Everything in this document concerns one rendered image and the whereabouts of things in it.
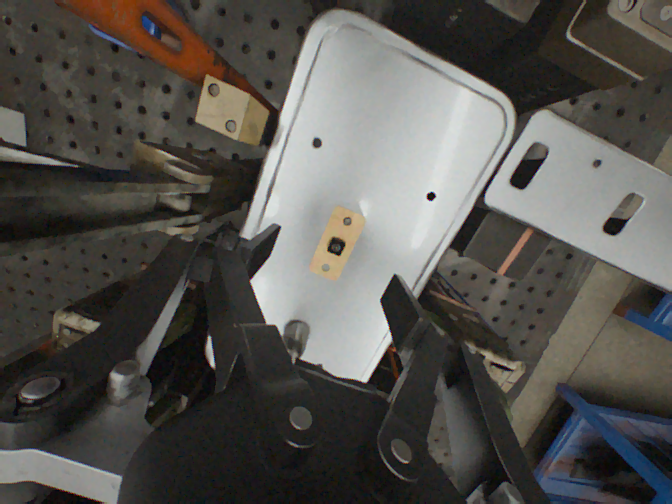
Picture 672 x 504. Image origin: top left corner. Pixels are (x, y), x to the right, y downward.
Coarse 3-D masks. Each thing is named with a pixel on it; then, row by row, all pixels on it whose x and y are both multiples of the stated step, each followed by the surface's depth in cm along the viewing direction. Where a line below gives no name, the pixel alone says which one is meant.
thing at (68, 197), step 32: (0, 192) 10; (32, 192) 11; (64, 192) 12; (96, 192) 13; (128, 192) 15; (160, 192) 17; (192, 192) 20; (0, 224) 11; (32, 224) 12; (64, 224) 13; (96, 224) 14; (128, 224) 16; (160, 224) 18; (0, 256) 11
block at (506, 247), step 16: (432, 192) 55; (480, 208) 31; (464, 224) 32; (480, 224) 29; (496, 224) 29; (512, 224) 29; (464, 240) 31; (480, 240) 30; (496, 240) 29; (512, 240) 29; (528, 240) 29; (544, 240) 29; (480, 256) 30; (496, 256) 30; (512, 256) 30; (528, 256) 30; (496, 272) 31; (512, 272) 31; (528, 272) 31
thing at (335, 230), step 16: (336, 208) 26; (336, 224) 27; (352, 224) 27; (320, 240) 28; (336, 240) 27; (352, 240) 27; (320, 256) 28; (336, 256) 28; (320, 272) 29; (336, 272) 29
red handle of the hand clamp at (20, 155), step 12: (0, 144) 14; (12, 144) 15; (0, 156) 15; (12, 156) 15; (24, 156) 15; (36, 156) 15; (48, 156) 16; (60, 156) 16; (156, 204) 19; (168, 204) 20; (180, 204) 20
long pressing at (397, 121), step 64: (320, 64) 23; (384, 64) 23; (448, 64) 23; (320, 128) 24; (384, 128) 24; (448, 128) 24; (512, 128) 24; (256, 192) 26; (320, 192) 26; (384, 192) 26; (448, 192) 26; (384, 256) 28; (320, 320) 31; (384, 320) 31
